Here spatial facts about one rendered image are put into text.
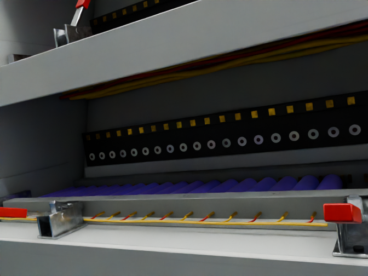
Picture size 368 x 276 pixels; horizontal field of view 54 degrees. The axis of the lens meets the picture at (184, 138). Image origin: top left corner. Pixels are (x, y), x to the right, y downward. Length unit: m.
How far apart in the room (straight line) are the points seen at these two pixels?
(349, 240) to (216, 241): 0.09
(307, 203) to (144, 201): 0.15
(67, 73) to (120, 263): 0.20
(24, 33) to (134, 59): 0.29
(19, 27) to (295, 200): 0.46
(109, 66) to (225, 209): 0.17
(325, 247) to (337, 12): 0.15
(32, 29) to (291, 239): 0.48
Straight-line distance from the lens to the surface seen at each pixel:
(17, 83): 0.46
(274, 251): 0.25
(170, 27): 0.32
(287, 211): 0.29
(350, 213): 0.17
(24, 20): 0.60
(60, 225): 0.37
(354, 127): 0.41
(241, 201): 0.30
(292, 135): 0.42
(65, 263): 0.35
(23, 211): 0.35
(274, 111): 0.42
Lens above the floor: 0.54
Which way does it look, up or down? 12 degrees up
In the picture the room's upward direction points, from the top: straight up
